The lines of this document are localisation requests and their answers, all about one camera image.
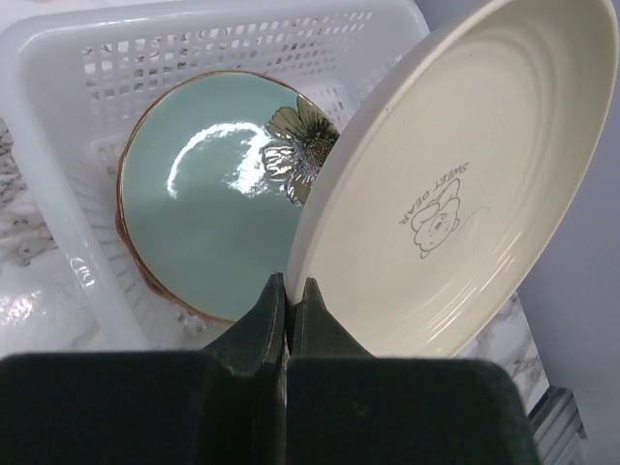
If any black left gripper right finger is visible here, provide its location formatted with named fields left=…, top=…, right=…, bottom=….
left=285, top=278, right=541, bottom=464

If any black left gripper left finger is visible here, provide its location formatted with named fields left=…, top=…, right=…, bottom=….
left=1, top=274, right=286, bottom=464

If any cream sweet bear plate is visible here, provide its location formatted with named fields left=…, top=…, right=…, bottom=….
left=286, top=1, right=619, bottom=357

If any pale aqua brown-rimmed plate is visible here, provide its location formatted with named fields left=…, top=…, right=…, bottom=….
left=122, top=71, right=339, bottom=320

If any pink polka dot plate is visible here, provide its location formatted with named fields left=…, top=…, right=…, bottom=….
left=115, top=151, right=237, bottom=325

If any white perforated plastic bin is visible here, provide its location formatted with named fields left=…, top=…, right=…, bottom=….
left=1, top=1, right=429, bottom=350

